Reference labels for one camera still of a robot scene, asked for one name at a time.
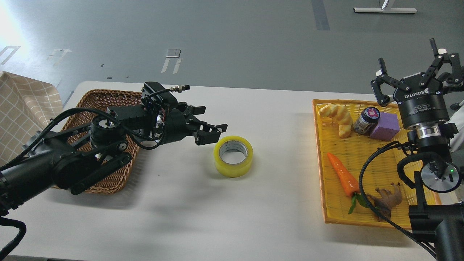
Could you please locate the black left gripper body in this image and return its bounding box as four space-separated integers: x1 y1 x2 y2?
163 104 199 144

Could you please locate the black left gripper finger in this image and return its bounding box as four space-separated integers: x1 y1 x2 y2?
181 104 206 119
192 124 228 146

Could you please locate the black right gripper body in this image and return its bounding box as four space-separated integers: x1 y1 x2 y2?
393 73 449 130

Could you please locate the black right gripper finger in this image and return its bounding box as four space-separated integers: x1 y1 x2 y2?
370 58 403 106
420 38 463 91

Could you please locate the yellow tape roll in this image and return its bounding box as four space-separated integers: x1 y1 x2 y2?
213 136 253 178

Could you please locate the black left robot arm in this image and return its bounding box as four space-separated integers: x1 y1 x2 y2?
1 82 228 260

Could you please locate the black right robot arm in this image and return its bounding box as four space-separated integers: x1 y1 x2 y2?
359 39 464 261

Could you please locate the small dark lid jar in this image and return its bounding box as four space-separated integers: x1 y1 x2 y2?
353 106 381 135

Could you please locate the purple foam block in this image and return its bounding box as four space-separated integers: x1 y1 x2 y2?
369 112 401 141

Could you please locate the toy croissant bread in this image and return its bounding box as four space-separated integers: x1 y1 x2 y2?
318 104 353 138

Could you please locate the yellow plastic tray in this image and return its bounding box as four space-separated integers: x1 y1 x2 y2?
312 99 449 230

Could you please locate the person in white shirt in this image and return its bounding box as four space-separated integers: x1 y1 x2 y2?
448 106 464 152

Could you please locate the brown wicker basket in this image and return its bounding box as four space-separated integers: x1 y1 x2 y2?
53 89 141 195

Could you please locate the orange toy carrot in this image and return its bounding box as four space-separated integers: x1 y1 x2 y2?
326 153 361 197

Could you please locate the white metal stand base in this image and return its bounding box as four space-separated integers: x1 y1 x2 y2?
353 0 418 15

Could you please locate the beige checkered cloth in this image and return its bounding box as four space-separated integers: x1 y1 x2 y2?
0 71 63 166

